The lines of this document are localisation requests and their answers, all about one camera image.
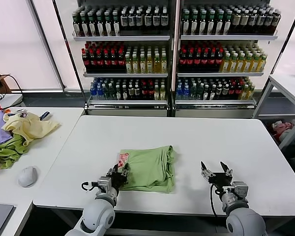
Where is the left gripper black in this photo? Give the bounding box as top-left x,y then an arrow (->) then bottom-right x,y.
106,164 -> 130,190

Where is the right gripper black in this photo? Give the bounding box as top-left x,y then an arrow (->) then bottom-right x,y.
200,161 -> 234,190

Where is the light green printed t-shirt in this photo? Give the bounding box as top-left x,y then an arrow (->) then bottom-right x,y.
112,145 -> 177,195

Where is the pink white garment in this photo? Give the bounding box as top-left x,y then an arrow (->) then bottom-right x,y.
271,119 -> 293,136

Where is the white computer mouse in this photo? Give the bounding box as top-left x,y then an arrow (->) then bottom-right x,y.
17,166 -> 38,188

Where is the pale yellow shirt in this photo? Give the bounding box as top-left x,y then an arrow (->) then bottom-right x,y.
1,112 -> 62,146

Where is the yellow juice bottle green cap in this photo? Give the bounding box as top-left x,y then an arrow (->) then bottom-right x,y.
221,53 -> 230,72
140,53 -> 147,73
251,53 -> 259,72
259,53 -> 267,72
160,53 -> 168,73
244,53 -> 252,72
133,53 -> 140,73
125,53 -> 133,73
229,53 -> 237,72
147,53 -> 154,73
236,53 -> 245,72
153,53 -> 161,73

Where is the crumpled green garment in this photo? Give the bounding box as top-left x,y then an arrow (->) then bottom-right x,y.
0,134 -> 30,170

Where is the dark grey laptop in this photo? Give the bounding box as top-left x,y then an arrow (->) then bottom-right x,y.
0,203 -> 17,236

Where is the metal beverage shelf rack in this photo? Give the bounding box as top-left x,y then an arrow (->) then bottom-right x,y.
173,0 -> 295,119
53,0 -> 177,118

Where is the brown cardboard box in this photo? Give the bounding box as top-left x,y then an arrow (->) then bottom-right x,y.
0,73 -> 13,93

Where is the green cap white label bottle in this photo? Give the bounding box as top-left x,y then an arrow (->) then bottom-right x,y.
199,11 -> 207,35
207,11 -> 216,35
96,12 -> 105,37
72,11 -> 81,37
190,11 -> 199,35
182,11 -> 191,35
224,11 -> 233,35
88,12 -> 97,37
215,11 -> 224,35
112,11 -> 121,37
104,12 -> 113,37
80,12 -> 89,37

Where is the dark bottle blue white label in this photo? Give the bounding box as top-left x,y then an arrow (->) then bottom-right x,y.
160,6 -> 169,30
136,7 -> 145,30
128,7 -> 137,30
152,7 -> 161,30
144,7 -> 153,30
120,7 -> 129,30

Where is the brown tea bottle grey label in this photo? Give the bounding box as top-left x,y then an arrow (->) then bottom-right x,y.
273,10 -> 282,34
265,10 -> 274,34
249,10 -> 258,34
241,10 -> 250,34
257,10 -> 266,34
232,10 -> 241,34

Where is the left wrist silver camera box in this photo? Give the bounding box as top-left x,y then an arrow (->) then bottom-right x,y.
97,178 -> 111,190

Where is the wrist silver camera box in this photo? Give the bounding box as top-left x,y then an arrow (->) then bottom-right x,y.
233,181 -> 249,196
97,178 -> 111,190

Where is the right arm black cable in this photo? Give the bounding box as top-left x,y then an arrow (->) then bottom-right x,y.
209,183 -> 221,218

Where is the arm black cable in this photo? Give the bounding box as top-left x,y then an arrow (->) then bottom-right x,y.
81,181 -> 99,191
209,183 -> 221,218

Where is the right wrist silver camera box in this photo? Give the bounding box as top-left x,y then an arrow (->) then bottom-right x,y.
233,181 -> 249,196

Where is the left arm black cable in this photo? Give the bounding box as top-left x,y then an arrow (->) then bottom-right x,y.
81,181 -> 99,191

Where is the white metal frame table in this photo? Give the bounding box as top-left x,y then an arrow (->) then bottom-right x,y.
252,73 -> 295,149

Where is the black monitor cable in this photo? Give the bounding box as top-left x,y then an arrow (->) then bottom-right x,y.
4,73 -> 24,94

